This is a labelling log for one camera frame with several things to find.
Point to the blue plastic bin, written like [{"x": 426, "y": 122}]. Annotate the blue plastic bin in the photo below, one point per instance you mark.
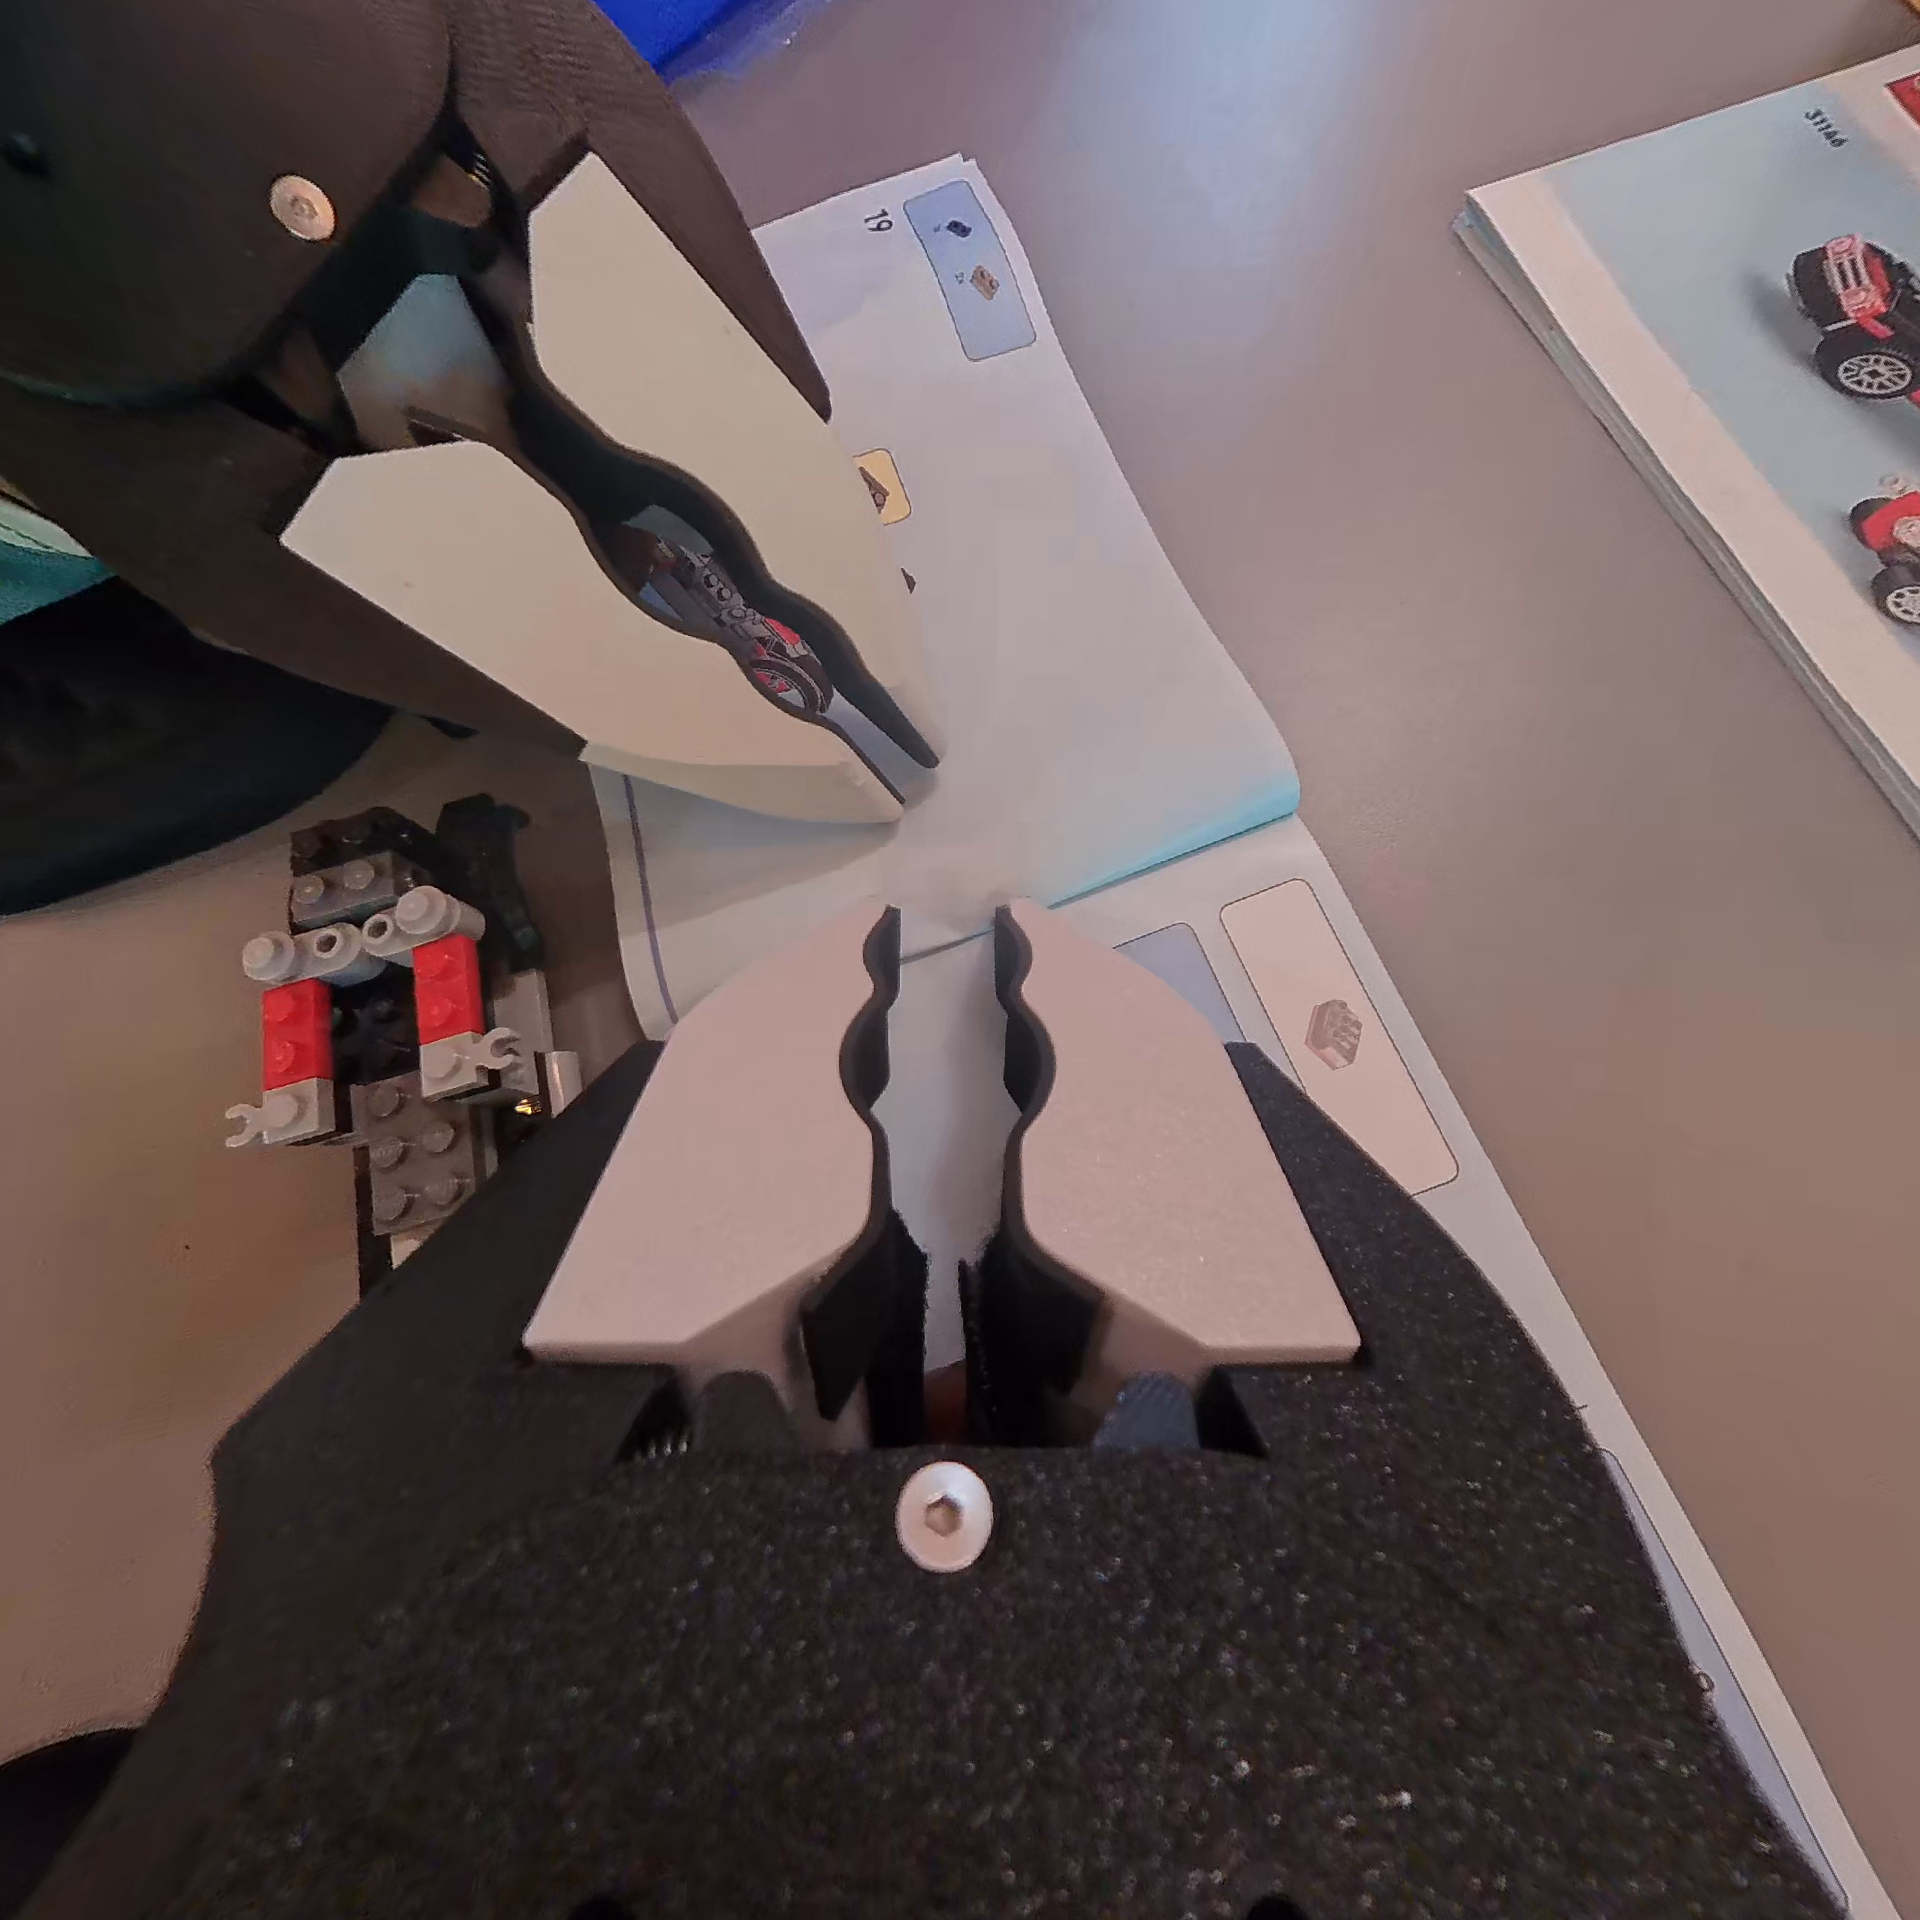
[{"x": 675, "y": 31}]

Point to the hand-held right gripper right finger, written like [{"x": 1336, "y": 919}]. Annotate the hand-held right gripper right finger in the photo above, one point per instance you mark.
[{"x": 1184, "y": 1200}]

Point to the closed instruction booklet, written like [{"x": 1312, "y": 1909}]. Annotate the closed instruction booklet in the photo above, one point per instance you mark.
[{"x": 1682, "y": 376}]

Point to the instruction booklet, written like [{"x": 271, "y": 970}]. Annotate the instruction booklet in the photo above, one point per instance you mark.
[
  {"x": 1079, "y": 524},
  {"x": 1682, "y": 376}
]

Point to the partly built brick vehicle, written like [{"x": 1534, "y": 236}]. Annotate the partly built brick vehicle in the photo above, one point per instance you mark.
[{"x": 406, "y": 1051}]

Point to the black ribbed cloth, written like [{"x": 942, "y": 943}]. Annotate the black ribbed cloth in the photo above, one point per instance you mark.
[{"x": 150, "y": 780}]

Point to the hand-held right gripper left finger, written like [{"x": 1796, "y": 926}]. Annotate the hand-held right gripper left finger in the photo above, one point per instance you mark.
[{"x": 722, "y": 1184}]

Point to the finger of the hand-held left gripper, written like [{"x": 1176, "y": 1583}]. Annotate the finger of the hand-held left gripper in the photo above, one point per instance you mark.
[
  {"x": 510, "y": 600},
  {"x": 706, "y": 360}
]

